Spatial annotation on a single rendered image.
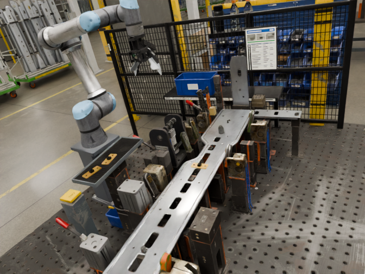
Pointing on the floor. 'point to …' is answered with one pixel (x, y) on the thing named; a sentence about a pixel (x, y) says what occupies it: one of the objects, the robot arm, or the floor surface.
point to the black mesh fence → (243, 55)
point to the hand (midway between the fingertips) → (149, 75)
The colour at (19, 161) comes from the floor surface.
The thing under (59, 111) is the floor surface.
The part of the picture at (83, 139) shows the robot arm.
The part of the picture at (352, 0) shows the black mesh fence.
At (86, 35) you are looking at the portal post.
